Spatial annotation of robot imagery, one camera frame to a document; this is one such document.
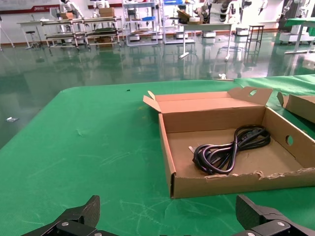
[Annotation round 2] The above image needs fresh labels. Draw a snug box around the green topped white table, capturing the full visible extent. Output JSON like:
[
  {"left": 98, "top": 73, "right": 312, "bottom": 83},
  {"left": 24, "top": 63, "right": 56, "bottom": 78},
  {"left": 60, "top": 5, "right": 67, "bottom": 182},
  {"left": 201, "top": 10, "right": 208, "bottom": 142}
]
[{"left": 279, "top": 17, "right": 315, "bottom": 54}]

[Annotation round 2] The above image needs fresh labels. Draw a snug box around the black power cord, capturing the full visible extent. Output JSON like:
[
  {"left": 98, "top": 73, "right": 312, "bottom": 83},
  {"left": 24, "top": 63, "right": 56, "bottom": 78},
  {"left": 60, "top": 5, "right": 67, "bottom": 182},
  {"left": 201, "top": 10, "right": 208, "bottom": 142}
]
[{"left": 189, "top": 125, "right": 271, "bottom": 177}]

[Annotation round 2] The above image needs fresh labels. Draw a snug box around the green table cloth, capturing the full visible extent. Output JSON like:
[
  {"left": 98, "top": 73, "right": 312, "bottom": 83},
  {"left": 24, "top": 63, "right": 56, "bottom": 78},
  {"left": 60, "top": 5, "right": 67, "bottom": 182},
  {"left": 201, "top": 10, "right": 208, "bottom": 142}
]
[{"left": 0, "top": 73, "right": 315, "bottom": 236}]

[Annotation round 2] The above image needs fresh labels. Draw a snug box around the white humanoid robot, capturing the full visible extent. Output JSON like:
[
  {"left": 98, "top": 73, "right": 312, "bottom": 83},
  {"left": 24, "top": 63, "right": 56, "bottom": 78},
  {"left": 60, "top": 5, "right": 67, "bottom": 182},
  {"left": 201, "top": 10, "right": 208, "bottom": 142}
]
[{"left": 59, "top": 0, "right": 83, "bottom": 19}]

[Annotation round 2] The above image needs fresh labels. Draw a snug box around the white shelf with blue bins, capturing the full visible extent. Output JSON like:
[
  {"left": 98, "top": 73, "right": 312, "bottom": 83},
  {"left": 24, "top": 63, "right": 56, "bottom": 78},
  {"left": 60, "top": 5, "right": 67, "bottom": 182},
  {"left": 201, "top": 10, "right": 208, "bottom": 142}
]
[{"left": 122, "top": 0, "right": 161, "bottom": 47}]

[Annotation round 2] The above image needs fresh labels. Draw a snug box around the tall black metal stand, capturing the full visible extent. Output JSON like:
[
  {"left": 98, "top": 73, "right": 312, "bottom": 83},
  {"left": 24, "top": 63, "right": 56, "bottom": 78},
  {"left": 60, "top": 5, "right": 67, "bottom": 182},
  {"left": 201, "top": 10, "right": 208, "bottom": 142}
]
[{"left": 245, "top": 24, "right": 265, "bottom": 63}]

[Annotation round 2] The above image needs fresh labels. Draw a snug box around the low metal rack shelf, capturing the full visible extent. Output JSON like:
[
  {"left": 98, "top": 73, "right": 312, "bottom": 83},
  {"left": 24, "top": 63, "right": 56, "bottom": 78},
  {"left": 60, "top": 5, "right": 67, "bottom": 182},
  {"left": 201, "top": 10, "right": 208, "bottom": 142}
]
[{"left": 40, "top": 16, "right": 124, "bottom": 50}]

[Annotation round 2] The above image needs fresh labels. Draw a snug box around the white workbench table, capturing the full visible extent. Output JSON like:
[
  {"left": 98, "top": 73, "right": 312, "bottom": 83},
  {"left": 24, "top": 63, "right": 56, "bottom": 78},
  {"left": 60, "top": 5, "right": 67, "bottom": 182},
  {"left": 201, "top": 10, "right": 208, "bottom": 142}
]
[{"left": 179, "top": 21, "right": 236, "bottom": 61}]

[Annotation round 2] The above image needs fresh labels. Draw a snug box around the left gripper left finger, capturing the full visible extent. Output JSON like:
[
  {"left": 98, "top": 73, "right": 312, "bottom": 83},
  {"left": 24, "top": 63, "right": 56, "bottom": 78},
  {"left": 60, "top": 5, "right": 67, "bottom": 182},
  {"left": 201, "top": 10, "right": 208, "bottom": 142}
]
[{"left": 22, "top": 195, "right": 117, "bottom": 236}]

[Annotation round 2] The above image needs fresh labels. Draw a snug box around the deep brown cardboard box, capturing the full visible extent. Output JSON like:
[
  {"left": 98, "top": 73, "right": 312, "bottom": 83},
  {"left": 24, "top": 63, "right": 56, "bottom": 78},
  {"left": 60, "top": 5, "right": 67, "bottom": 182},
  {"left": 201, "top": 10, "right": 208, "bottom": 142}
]
[{"left": 277, "top": 92, "right": 315, "bottom": 123}]

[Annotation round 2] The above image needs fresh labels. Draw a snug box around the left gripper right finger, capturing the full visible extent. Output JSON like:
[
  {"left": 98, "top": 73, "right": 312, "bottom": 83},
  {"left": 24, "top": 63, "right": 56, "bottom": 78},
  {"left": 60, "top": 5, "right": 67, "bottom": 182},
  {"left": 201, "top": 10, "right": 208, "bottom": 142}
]
[{"left": 233, "top": 194, "right": 315, "bottom": 236}]

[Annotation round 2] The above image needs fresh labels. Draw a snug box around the cardboard box on rack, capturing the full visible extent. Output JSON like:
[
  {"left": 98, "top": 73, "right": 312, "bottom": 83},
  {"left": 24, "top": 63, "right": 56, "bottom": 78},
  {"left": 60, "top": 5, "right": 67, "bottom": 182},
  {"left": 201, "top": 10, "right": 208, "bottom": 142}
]
[{"left": 98, "top": 7, "right": 116, "bottom": 18}]

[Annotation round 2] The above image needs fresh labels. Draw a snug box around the shallow brown cardboard box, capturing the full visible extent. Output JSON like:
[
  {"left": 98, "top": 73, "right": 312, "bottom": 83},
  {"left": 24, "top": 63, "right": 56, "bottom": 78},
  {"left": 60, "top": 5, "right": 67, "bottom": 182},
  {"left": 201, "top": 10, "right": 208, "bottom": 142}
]
[{"left": 143, "top": 86, "right": 315, "bottom": 199}]

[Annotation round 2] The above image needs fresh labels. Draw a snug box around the red wall banner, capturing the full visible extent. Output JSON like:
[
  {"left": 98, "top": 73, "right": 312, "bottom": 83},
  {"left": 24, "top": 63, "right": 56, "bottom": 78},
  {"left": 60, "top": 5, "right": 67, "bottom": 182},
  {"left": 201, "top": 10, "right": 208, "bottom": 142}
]
[{"left": 0, "top": 3, "right": 61, "bottom": 15}]

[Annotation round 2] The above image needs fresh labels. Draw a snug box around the black round stool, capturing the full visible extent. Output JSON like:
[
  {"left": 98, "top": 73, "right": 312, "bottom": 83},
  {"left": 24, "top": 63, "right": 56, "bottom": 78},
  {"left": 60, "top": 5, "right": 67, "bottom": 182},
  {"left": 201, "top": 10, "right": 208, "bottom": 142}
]
[{"left": 25, "top": 30, "right": 43, "bottom": 50}]

